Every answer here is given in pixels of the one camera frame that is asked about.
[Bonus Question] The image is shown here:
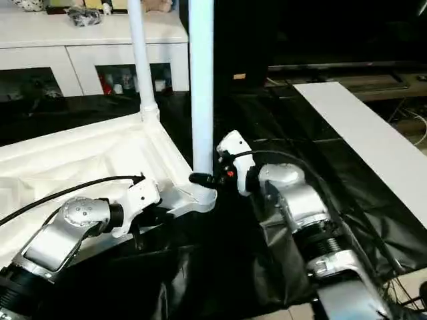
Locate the white plastic table leg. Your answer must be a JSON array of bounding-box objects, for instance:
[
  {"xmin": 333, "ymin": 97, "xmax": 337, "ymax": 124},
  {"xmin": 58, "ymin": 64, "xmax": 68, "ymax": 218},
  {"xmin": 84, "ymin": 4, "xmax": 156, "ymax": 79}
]
[
  {"xmin": 187, "ymin": 0, "xmax": 217, "ymax": 201},
  {"xmin": 127, "ymin": 0, "xmax": 160, "ymax": 123}
]

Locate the black work mat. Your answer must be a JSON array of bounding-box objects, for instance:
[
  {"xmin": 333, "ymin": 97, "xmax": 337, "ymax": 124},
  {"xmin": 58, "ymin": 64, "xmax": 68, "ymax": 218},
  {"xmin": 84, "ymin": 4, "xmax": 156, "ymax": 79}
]
[{"xmin": 0, "ymin": 85, "xmax": 427, "ymax": 320}]

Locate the small dark box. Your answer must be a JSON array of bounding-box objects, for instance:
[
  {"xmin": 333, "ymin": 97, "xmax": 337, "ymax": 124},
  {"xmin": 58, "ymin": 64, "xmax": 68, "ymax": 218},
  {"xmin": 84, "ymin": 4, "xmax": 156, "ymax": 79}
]
[{"xmin": 45, "ymin": 4, "xmax": 70, "ymax": 15}]

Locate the white patterned object on cabinet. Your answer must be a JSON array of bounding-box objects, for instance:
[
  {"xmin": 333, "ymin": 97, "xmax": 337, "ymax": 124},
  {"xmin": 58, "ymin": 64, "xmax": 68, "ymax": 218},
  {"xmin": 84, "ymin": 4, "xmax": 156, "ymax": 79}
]
[{"xmin": 14, "ymin": 0, "xmax": 43, "ymax": 13}]

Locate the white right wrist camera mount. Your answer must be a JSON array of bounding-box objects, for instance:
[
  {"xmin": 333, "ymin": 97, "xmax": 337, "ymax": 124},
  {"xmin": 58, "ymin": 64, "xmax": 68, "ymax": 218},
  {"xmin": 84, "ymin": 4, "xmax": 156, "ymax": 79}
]
[{"xmin": 215, "ymin": 129, "xmax": 260, "ymax": 198}]

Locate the grey thin tube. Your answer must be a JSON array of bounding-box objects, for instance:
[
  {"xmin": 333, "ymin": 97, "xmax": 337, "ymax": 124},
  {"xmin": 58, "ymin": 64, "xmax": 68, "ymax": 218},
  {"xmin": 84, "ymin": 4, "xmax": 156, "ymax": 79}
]
[{"xmin": 363, "ymin": 223, "xmax": 406, "ymax": 273}]

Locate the white plastic table top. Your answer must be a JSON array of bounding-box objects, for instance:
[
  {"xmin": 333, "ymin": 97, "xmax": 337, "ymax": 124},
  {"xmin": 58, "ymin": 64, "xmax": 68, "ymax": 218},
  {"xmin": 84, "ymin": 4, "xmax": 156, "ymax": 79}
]
[{"xmin": 0, "ymin": 111, "xmax": 218, "ymax": 268}]

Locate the white cabinet with glass doors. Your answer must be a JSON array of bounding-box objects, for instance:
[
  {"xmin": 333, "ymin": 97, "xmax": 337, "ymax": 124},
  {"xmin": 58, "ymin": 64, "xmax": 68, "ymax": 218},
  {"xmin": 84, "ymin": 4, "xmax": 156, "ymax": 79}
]
[{"xmin": 0, "ymin": 0, "xmax": 191, "ymax": 98}]

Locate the white flat board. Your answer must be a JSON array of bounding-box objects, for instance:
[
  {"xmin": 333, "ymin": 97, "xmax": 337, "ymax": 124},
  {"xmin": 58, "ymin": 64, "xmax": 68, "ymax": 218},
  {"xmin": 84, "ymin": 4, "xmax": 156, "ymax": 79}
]
[{"xmin": 292, "ymin": 81, "xmax": 427, "ymax": 231}]

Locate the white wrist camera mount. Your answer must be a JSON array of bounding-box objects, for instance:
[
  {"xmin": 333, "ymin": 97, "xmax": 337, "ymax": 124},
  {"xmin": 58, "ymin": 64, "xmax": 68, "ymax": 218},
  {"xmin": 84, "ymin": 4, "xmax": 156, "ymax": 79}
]
[
  {"xmin": 215, "ymin": 129, "xmax": 260, "ymax": 198},
  {"xmin": 111, "ymin": 179, "xmax": 163, "ymax": 240}
]

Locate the small grey object on cabinet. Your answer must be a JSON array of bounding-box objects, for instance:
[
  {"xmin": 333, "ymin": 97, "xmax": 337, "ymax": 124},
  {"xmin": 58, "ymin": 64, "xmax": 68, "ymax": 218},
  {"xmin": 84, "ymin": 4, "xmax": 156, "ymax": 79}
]
[{"xmin": 65, "ymin": 7, "xmax": 102, "ymax": 28}]

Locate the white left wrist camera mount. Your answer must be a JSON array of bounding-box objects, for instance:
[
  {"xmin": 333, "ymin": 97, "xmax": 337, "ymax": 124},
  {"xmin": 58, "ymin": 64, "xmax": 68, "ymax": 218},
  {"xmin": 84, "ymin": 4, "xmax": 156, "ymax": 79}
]
[{"xmin": 111, "ymin": 179, "xmax": 163, "ymax": 240}]

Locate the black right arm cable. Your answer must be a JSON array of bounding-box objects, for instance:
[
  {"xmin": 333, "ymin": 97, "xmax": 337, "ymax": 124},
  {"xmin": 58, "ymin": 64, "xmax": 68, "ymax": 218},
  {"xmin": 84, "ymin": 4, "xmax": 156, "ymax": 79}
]
[{"xmin": 230, "ymin": 149, "xmax": 427, "ymax": 301}]

